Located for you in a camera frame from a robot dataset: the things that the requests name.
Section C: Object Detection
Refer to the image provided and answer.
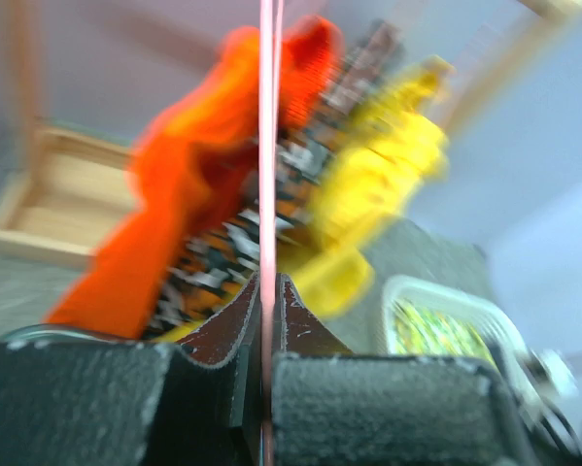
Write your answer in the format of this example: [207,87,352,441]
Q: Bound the teal transparent plastic bin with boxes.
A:
[0,324,131,343]

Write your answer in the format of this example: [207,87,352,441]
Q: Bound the white plastic laundry basket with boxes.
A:
[377,274,549,418]

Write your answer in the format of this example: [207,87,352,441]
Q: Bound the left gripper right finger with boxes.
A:
[273,274,353,356]

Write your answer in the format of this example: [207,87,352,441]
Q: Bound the pink wire hanger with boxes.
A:
[258,0,285,465]

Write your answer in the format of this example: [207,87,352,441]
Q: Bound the red-orange shorts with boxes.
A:
[42,14,345,341]

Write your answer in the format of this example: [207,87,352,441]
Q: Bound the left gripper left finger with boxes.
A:
[177,273,261,368]

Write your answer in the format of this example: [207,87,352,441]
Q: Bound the yellow shorts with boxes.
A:
[153,56,451,341]

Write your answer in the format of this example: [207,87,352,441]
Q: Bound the wooden clothes rack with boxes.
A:
[0,1,582,268]

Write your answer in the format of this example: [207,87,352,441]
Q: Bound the lemon print cloth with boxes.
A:
[391,300,495,365]

